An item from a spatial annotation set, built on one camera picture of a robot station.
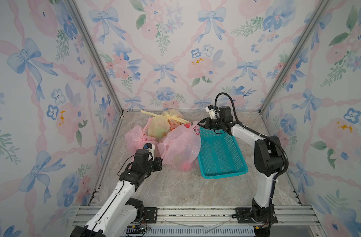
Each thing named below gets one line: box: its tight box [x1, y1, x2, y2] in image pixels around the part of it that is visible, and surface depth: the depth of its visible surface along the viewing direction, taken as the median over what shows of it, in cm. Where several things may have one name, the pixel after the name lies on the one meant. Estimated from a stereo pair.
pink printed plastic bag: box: [156, 121, 202, 172], surface depth 85 cm
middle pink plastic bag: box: [124, 117, 158, 155], surface depth 89 cm
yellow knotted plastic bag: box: [140, 108, 191, 140], surface depth 101 cm
